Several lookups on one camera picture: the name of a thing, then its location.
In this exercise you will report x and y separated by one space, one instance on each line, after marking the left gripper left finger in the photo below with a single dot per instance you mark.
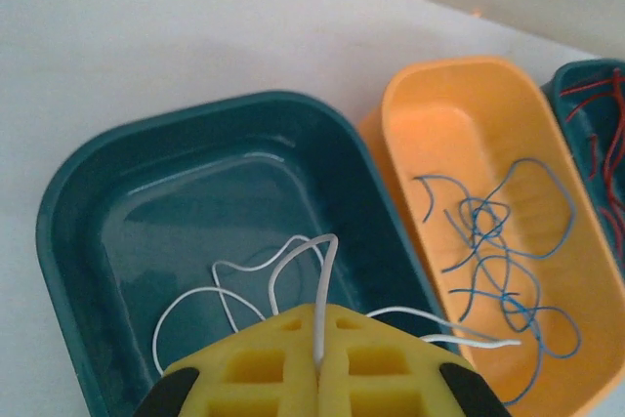
244 387

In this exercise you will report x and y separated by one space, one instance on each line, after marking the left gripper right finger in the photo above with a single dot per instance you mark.
390 387

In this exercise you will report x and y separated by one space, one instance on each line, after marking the orange plastic bin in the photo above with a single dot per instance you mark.
439 143

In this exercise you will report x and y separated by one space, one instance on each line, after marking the teal plastic bin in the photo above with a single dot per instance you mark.
576 131
195 192

